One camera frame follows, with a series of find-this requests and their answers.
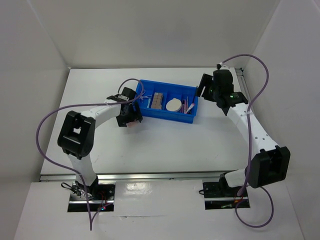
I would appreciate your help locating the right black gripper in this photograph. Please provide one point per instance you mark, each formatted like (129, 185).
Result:
(205, 79)

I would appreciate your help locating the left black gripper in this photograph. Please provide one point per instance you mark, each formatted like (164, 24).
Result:
(135, 115)

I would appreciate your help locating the pink pouch with brush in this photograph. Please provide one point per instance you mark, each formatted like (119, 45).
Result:
(132, 124)

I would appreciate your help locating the pink thin brush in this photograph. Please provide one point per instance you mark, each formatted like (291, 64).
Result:
(184, 106)

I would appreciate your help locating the eyeshadow palette clear case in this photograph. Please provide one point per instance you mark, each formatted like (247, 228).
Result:
(157, 101)

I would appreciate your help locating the round beige powder puff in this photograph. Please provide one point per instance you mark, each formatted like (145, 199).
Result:
(174, 105)

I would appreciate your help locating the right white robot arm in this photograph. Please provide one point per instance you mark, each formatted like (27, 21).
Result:
(267, 161)

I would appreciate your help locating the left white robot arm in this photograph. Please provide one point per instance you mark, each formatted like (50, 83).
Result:
(77, 134)

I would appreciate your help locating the blue divided plastic bin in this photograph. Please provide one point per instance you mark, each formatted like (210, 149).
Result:
(169, 91)

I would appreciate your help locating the aluminium right rail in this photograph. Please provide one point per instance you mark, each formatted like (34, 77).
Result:
(242, 82)

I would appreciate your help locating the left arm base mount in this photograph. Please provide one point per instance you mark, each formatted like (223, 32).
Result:
(102, 200)

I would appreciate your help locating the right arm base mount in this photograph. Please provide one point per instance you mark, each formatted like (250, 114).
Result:
(218, 196)

